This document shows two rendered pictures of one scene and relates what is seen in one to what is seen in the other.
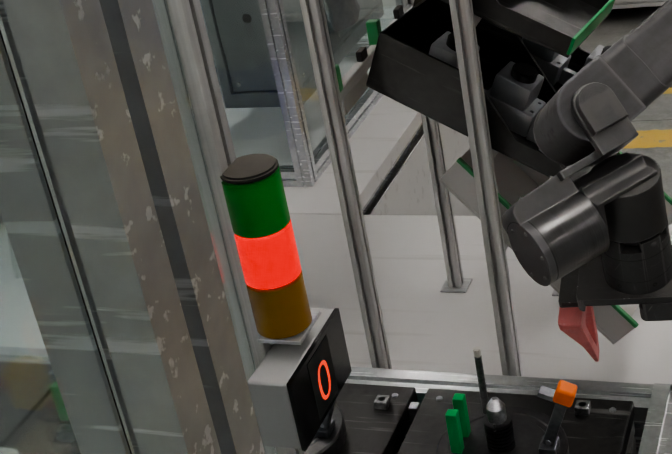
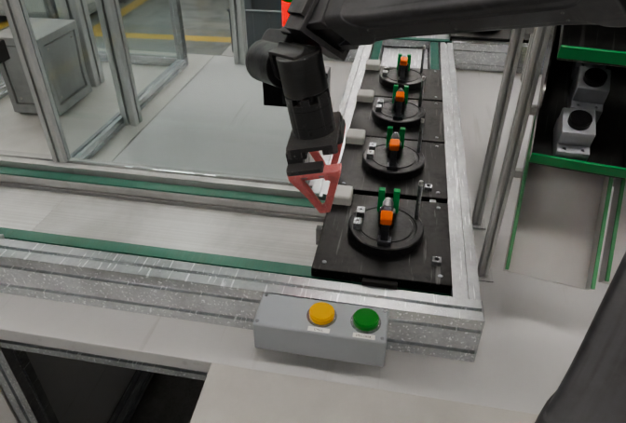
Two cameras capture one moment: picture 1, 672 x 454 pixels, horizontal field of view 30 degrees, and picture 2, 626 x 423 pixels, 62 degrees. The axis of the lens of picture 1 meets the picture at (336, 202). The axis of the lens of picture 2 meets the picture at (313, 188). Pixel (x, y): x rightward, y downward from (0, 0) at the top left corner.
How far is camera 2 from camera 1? 114 cm
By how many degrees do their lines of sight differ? 64
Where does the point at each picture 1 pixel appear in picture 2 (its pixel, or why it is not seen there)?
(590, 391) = (467, 271)
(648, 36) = not seen: outside the picture
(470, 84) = (535, 49)
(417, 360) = not seen: hidden behind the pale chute
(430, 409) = (427, 205)
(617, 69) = not seen: outside the picture
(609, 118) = (295, 8)
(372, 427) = (408, 187)
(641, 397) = (464, 293)
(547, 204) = (272, 39)
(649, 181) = (287, 60)
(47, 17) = not seen: outside the picture
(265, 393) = not seen: hidden behind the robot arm
